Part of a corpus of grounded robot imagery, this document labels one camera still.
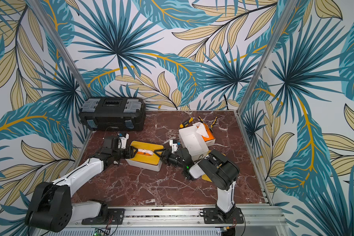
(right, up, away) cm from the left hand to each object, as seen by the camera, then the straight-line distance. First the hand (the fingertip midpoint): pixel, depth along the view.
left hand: (133, 151), depth 88 cm
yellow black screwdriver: (+31, +16, +22) cm, 41 cm away
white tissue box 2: (+39, +3, +14) cm, 42 cm away
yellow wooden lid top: (+13, -4, -5) cm, 14 cm away
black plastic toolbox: (-10, +23, +6) cm, 25 cm away
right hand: (+13, 0, -5) cm, 14 cm away
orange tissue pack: (+45, +9, +7) cm, 47 cm away
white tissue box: (+8, -8, -4) cm, 12 cm away
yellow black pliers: (+51, +15, +22) cm, 58 cm away
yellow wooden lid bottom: (+36, -3, -35) cm, 50 cm away
